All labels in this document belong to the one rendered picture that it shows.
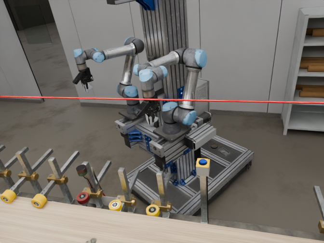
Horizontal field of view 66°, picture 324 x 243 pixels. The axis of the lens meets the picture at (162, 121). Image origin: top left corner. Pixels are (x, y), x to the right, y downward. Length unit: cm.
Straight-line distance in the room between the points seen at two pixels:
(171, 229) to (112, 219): 36
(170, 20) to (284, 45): 215
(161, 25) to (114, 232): 138
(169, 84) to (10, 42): 400
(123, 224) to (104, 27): 325
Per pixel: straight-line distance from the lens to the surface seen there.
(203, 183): 150
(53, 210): 185
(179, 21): 200
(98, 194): 186
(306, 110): 420
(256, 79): 392
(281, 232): 183
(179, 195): 260
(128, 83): 234
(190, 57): 176
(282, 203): 293
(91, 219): 169
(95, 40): 439
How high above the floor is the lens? 216
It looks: 32 degrees down
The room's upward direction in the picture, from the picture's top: 7 degrees counter-clockwise
